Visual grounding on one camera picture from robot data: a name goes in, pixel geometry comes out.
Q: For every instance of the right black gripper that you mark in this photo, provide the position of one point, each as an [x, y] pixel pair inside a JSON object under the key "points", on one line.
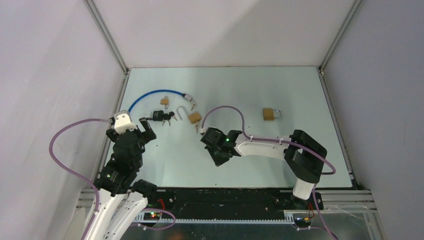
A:
{"points": [[218, 161]]}

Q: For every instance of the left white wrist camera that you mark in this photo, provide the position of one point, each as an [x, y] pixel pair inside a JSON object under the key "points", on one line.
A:
{"points": [[123, 122]]}

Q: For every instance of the black padlock with keys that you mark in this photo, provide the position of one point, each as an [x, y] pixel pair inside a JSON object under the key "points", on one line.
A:
{"points": [[161, 116]]}

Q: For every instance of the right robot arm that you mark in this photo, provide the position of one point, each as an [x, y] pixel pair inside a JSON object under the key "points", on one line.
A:
{"points": [[304, 155]]}

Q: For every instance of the silver key pair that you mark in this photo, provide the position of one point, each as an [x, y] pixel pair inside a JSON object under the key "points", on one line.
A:
{"points": [[197, 126]]}

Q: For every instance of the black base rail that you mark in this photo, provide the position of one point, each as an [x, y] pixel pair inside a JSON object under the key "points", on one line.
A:
{"points": [[232, 204]]}

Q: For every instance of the small brass padlock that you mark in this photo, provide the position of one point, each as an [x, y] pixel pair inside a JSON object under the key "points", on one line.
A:
{"points": [[165, 102]]}

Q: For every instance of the keys on cable lock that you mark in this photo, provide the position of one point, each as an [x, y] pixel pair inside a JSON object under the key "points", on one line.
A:
{"points": [[193, 105]]}

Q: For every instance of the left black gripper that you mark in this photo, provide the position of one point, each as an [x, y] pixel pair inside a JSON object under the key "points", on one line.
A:
{"points": [[147, 135]]}

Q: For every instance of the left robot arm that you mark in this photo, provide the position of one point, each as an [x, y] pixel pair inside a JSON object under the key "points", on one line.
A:
{"points": [[120, 197]]}

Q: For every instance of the large brass padlock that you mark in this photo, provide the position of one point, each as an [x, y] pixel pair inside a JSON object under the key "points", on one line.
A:
{"points": [[271, 114]]}

